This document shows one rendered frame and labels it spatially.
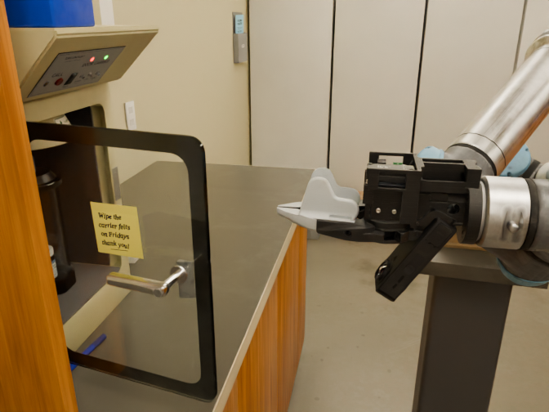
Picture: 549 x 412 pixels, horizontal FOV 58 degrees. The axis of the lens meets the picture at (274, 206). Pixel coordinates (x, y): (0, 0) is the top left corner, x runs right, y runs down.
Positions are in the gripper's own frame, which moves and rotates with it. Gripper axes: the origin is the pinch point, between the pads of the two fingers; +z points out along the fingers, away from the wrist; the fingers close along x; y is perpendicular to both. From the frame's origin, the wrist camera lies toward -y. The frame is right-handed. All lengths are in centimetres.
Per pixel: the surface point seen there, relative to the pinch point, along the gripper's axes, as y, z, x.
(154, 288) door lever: -10.5, 16.7, 1.4
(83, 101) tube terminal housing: 7, 43, -30
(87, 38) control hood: 18.6, 31.5, -15.2
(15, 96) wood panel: 12.4, 33.6, -1.1
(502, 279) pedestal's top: -40, -43, -65
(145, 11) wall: 24, 85, -151
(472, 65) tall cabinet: -8, -75, -318
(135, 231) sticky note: -5.7, 21.7, -4.4
